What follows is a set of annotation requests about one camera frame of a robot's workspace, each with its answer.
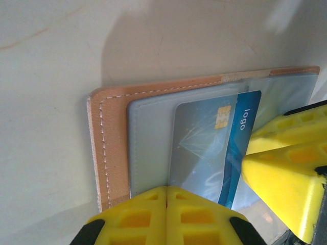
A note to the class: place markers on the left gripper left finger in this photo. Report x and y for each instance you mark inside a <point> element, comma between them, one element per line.
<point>138,222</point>

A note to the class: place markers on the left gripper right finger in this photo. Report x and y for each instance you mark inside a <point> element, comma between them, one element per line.
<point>199,222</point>

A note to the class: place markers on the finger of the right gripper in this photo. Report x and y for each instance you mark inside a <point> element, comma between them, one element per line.
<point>286,132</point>
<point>281,191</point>

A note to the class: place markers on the blue credit card white logo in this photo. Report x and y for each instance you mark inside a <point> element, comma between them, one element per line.
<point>204,143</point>

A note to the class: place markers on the pink leather card holder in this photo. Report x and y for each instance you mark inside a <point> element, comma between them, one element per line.
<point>115,127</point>

